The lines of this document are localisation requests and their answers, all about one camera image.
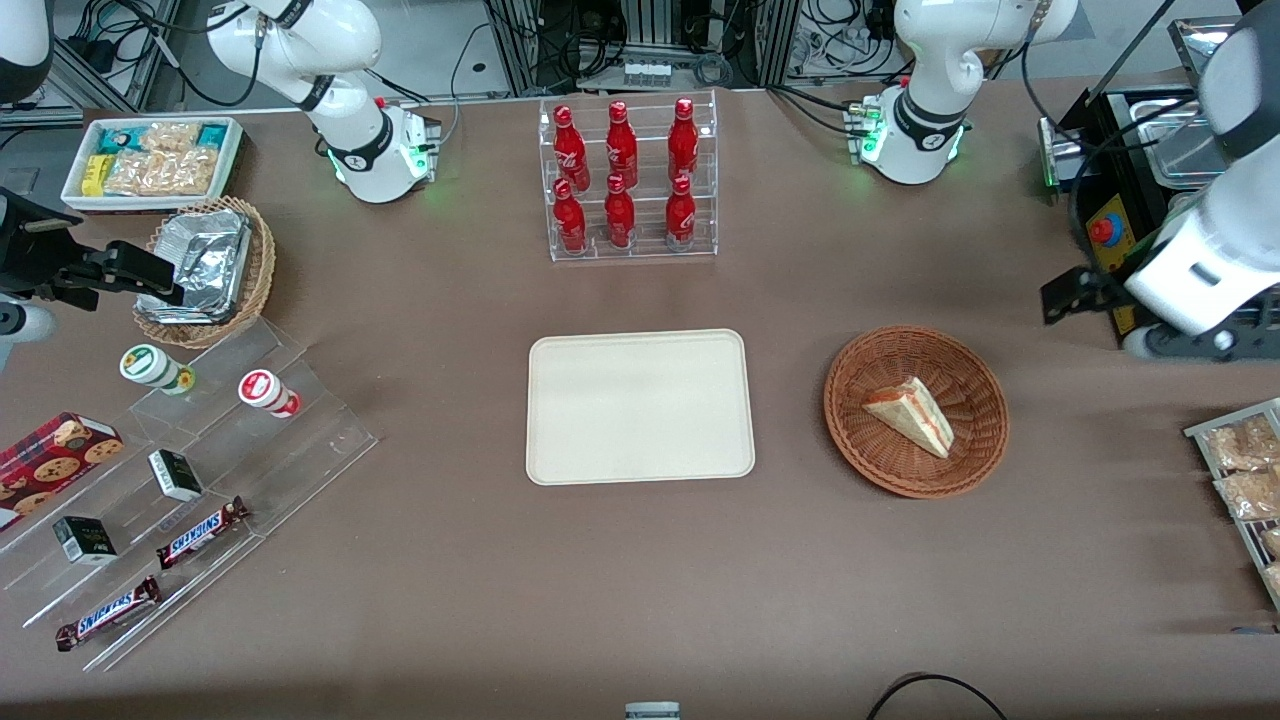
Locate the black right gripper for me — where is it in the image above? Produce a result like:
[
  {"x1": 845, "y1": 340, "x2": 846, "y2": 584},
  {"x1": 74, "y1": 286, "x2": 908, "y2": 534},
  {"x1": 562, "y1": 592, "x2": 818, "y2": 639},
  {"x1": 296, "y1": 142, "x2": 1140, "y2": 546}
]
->
[{"x1": 0, "y1": 190, "x2": 187, "y2": 311}]

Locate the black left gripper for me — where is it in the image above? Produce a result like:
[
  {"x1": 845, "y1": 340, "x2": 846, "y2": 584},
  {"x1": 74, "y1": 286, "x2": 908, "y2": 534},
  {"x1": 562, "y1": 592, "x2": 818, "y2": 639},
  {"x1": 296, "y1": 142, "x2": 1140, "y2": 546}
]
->
[{"x1": 1040, "y1": 264, "x2": 1131, "y2": 327}]

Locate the triangular sandwich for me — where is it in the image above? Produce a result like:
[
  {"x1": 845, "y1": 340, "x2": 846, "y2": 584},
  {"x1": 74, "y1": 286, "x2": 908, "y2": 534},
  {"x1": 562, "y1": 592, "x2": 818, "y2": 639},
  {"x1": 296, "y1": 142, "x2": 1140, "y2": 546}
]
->
[{"x1": 863, "y1": 377, "x2": 956, "y2": 460}]

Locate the light tan wicker basket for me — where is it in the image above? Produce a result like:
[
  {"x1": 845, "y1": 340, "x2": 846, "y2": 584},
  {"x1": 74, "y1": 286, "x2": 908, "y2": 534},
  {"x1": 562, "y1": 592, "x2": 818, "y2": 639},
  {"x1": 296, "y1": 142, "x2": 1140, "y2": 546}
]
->
[{"x1": 133, "y1": 196, "x2": 277, "y2": 350}]

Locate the brown round wicker basket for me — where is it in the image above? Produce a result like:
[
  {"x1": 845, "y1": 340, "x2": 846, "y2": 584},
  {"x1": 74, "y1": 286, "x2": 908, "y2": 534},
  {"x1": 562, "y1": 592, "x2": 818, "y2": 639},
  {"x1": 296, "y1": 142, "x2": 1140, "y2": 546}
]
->
[{"x1": 823, "y1": 325, "x2": 1011, "y2": 500}]

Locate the cream plastic tray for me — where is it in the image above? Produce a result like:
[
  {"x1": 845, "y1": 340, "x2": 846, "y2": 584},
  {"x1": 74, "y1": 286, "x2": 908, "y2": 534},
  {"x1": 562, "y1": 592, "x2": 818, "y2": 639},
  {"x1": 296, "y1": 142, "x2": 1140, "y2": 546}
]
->
[{"x1": 526, "y1": 329, "x2": 757, "y2": 487}]

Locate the silver foil container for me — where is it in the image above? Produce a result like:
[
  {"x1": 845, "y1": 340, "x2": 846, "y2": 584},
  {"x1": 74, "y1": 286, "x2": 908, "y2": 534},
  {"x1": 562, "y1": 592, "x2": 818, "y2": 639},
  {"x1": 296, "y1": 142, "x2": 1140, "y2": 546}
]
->
[
  {"x1": 135, "y1": 288, "x2": 241, "y2": 327},
  {"x1": 150, "y1": 208, "x2": 253, "y2": 299}
]

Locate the green lid white cup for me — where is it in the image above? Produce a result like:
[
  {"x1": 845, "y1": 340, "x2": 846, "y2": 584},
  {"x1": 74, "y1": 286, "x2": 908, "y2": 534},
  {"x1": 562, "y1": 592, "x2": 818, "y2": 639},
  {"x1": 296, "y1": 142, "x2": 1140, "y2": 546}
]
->
[{"x1": 119, "y1": 344, "x2": 196, "y2": 396}]

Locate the large clear cracker bag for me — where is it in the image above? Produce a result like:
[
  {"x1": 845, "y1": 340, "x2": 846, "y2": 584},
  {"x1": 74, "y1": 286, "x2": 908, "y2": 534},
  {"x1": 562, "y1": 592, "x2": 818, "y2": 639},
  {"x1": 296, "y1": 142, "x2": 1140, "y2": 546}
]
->
[{"x1": 105, "y1": 148, "x2": 219, "y2": 198}]

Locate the small clear cracker bag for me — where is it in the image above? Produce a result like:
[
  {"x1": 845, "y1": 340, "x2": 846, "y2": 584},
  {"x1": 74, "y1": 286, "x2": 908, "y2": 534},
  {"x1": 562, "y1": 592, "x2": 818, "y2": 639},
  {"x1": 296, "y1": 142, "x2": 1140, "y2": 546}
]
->
[{"x1": 140, "y1": 120, "x2": 201, "y2": 153}]

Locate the white rectangular snack bin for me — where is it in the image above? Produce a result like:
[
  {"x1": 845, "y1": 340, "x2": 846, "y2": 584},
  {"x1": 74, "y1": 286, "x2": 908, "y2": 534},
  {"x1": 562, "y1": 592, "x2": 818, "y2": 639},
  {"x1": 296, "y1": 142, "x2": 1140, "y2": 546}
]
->
[{"x1": 60, "y1": 116, "x2": 246, "y2": 214}]

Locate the black food warmer machine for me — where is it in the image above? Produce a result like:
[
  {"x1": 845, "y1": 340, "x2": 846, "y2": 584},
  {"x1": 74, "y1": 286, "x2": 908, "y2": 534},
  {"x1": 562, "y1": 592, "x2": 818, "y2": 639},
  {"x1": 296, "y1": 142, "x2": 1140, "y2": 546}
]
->
[{"x1": 1038, "y1": 0, "x2": 1280, "y2": 351}]

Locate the red lid white cup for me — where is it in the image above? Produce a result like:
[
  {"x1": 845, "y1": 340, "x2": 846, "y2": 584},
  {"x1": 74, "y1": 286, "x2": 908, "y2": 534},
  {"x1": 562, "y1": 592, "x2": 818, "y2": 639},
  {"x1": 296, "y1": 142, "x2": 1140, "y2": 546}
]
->
[{"x1": 238, "y1": 369, "x2": 302, "y2": 419}]

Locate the steel warmer pan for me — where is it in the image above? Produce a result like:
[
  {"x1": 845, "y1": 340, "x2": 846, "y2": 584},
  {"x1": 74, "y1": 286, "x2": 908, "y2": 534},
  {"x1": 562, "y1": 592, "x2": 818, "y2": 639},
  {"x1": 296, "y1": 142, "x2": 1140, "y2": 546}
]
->
[{"x1": 1128, "y1": 96, "x2": 1219, "y2": 189}]

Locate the small black carton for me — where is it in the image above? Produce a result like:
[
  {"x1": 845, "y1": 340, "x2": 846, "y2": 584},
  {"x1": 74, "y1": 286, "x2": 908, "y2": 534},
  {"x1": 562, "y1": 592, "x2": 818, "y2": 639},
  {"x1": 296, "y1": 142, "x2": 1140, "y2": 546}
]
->
[
  {"x1": 52, "y1": 516, "x2": 119, "y2": 566},
  {"x1": 148, "y1": 449, "x2": 205, "y2": 503}
]

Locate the red cookie box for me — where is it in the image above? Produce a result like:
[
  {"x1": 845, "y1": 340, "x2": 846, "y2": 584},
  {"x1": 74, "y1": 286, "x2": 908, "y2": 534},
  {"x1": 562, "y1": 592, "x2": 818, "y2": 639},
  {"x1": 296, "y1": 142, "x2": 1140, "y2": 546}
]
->
[{"x1": 0, "y1": 411, "x2": 125, "y2": 526}]

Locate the clear acrylic stepped shelf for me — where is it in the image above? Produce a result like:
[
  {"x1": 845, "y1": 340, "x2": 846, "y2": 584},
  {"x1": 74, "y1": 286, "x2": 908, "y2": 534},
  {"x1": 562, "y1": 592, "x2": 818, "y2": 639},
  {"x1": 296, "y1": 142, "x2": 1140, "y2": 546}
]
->
[{"x1": 0, "y1": 318, "x2": 379, "y2": 673}]

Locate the Snickers bar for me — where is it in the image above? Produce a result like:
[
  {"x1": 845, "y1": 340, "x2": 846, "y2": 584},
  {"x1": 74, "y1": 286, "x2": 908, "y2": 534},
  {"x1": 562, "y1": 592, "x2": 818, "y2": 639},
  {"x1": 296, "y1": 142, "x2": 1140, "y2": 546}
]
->
[
  {"x1": 156, "y1": 496, "x2": 250, "y2": 571},
  {"x1": 55, "y1": 576, "x2": 162, "y2": 653}
]

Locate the red cola bottle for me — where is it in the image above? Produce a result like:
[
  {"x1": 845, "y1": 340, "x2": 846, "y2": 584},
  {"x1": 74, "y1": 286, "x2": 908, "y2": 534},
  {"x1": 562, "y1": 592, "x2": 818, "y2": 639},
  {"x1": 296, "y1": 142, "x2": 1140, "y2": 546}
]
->
[
  {"x1": 604, "y1": 173, "x2": 637, "y2": 249},
  {"x1": 553, "y1": 178, "x2": 589, "y2": 254},
  {"x1": 668, "y1": 97, "x2": 700, "y2": 186},
  {"x1": 605, "y1": 100, "x2": 639, "y2": 189},
  {"x1": 553, "y1": 105, "x2": 591, "y2": 193},
  {"x1": 665, "y1": 175, "x2": 698, "y2": 249}
]

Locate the clear acrylic bottle rack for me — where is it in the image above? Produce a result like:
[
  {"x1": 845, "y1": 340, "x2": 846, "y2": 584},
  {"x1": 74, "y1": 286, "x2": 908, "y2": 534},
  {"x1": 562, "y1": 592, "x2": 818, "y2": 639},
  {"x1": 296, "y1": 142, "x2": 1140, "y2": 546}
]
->
[{"x1": 538, "y1": 90, "x2": 719, "y2": 263}]

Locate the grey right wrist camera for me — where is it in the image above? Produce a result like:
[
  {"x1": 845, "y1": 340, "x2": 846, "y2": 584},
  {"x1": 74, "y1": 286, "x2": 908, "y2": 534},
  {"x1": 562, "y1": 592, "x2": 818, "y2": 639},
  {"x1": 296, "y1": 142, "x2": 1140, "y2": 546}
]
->
[{"x1": 0, "y1": 298, "x2": 58, "y2": 373}]

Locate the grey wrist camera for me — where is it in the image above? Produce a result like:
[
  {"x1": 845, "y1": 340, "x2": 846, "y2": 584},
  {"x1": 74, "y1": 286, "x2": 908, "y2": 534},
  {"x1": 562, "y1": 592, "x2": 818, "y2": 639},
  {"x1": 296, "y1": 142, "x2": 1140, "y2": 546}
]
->
[
  {"x1": 0, "y1": 298, "x2": 58, "y2": 373},
  {"x1": 1122, "y1": 320, "x2": 1280, "y2": 363}
]

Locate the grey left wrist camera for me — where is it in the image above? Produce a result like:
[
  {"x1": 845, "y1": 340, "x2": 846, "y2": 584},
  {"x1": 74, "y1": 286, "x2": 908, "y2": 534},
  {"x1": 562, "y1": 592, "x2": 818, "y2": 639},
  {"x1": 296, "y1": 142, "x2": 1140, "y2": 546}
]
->
[{"x1": 1122, "y1": 320, "x2": 1280, "y2": 363}]

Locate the grey wire rack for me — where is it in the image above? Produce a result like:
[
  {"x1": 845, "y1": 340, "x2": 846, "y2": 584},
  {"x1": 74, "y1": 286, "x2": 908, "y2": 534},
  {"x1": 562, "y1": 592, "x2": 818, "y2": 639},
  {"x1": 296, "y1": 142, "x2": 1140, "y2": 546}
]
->
[{"x1": 1184, "y1": 398, "x2": 1280, "y2": 613}]

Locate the black cable loop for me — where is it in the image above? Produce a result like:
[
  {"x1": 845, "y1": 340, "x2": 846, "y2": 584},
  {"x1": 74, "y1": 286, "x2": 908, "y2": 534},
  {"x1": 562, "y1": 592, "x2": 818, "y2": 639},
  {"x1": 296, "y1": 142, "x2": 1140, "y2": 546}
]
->
[{"x1": 865, "y1": 673, "x2": 1009, "y2": 720}]

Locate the aluminium equipment frame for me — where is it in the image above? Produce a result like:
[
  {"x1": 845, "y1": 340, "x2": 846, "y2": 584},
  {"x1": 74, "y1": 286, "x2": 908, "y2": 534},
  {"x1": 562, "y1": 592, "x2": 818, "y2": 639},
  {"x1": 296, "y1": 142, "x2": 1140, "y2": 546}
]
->
[{"x1": 485, "y1": 0, "x2": 801, "y2": 96}]

